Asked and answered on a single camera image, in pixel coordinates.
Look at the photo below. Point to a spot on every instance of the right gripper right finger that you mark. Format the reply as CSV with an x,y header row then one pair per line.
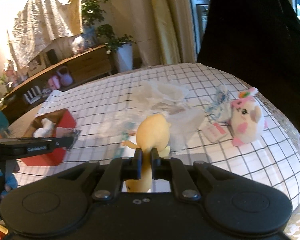
x,y
173,170

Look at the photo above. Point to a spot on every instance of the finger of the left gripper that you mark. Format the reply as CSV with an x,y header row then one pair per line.
x,y
64,142

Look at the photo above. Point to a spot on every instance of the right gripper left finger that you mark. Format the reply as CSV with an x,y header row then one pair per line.
x,y
119,170

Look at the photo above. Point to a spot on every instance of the white tissue cloth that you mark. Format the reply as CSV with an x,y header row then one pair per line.
x,y
47,129

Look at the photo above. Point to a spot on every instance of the yellow rubber duck toy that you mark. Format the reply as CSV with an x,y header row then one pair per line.
x,y
153,132

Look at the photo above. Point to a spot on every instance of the clear plastic bag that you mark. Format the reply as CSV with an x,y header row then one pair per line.
x,y
184,120

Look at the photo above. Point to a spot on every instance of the white gauze cloth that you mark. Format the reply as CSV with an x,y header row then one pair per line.
x,y
160,96

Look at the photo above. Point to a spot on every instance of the left hand blue glove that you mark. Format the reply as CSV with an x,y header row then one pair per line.
x,y
10,181

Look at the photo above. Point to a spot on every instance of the red tin box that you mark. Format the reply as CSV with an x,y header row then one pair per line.
x,y
45,153

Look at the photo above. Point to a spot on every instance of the white wifi router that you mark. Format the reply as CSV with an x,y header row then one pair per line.
x,y
33,95

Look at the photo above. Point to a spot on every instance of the pink small case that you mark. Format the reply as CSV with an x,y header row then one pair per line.
x,y
54,82

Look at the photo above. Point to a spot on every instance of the purple kettlebell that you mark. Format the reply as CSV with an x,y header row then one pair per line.
x,y
64,76

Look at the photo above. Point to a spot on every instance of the small pink card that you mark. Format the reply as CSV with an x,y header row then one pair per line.
x,y
214,132

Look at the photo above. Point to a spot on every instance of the white grid tablecloth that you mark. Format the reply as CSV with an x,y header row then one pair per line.
x,y
273,159

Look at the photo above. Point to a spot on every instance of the pink doll figure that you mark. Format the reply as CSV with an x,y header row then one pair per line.
x,y
11,75

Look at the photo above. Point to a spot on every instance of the blue printed baby sock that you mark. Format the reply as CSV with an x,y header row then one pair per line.
x,y
219,109

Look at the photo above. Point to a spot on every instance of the wooden tv cabinet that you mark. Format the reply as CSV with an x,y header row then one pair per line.
x,y
83,68

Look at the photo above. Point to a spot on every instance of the white pink plush toy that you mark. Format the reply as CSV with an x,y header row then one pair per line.
x,y
247,119

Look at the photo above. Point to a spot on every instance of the wrapped plush on cabinet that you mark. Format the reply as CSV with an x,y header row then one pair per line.
x,y
78,45

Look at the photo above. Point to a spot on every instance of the white planter with plant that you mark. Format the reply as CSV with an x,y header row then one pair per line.
x,y
119,48

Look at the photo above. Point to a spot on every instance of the yellow curtain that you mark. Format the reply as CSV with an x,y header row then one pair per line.
x,y
174,26

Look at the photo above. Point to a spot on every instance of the black draped cloth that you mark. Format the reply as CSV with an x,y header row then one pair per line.
x,y
257,41

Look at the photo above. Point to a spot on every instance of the picture frame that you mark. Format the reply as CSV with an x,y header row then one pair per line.
x,y
36,65

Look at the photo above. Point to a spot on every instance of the floral sheet on wall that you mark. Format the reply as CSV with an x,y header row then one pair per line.
x,y
39,23

